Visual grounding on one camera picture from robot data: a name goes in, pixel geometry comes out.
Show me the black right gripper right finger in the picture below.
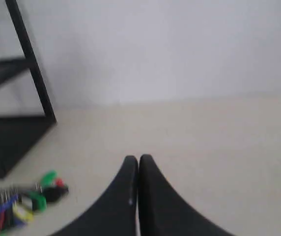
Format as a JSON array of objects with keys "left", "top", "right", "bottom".
[{"left": 139, "top": 154, "right": 232, "bottom": 236}]

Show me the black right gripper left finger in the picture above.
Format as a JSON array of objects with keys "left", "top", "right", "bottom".
[{"left": 52, "top": 155, "right": 139, "bottom": 236}]

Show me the keychain with yellow green tags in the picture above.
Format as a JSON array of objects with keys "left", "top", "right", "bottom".
[{"left": 0, "top": 171, "right": 69, "bottom": 236}]

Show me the black corner shelf rack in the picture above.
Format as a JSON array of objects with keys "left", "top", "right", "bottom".
[{"left": 0, "top": 0, "right": 56, "bottom": 179}]

